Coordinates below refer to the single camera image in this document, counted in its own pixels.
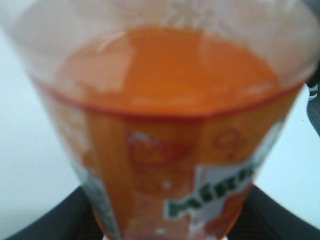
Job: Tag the orange soda plastic bottle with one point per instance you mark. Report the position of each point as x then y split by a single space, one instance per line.
166 108

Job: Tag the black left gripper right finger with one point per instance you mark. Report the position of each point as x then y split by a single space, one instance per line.
262 218

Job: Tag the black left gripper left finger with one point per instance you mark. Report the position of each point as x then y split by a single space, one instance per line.
71 219

